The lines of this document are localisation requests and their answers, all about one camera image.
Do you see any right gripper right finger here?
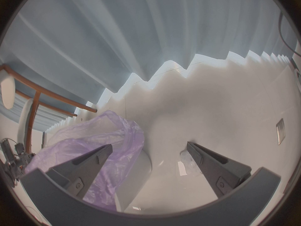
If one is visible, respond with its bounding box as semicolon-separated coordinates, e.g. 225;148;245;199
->
186;141;252;201

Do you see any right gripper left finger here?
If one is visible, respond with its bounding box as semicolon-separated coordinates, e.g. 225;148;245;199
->
46;144;113;201

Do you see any purple plastic bag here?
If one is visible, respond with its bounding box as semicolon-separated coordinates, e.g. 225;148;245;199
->
25;110;144;212

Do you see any white trash bin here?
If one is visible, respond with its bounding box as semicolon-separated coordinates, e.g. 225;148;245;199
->
114;147;153;213

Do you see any crumpled clear plastic wrapper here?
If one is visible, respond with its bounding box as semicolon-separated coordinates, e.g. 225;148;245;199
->
180;149;203;176

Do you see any white cushioned wooden chair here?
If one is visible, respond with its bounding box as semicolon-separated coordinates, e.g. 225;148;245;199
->
0;64;98;153

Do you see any pale blue curtain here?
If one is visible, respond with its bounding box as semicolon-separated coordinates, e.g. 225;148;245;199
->
0;0;301;132

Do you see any black cable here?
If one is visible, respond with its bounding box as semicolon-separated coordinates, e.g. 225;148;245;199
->
278;11;301;57

